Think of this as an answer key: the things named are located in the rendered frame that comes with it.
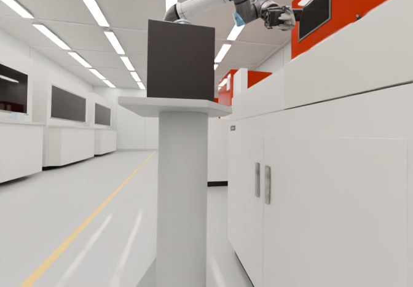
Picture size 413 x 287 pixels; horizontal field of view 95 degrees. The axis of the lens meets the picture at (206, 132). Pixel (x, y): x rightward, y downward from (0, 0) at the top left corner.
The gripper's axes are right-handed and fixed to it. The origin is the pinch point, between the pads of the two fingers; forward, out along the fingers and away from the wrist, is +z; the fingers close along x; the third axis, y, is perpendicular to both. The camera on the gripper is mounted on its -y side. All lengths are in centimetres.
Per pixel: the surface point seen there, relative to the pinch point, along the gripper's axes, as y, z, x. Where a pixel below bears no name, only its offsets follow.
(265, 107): 16.6, 23.0, -21.1
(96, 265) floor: 111, 49, -95
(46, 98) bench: 328, -264, -169
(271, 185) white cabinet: 21, 47, -37
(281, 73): 13.5, 22.9, -6.9
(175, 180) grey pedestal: 52, 49, -20
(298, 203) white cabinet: 19, 58, -28
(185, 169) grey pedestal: 49, 47, -19
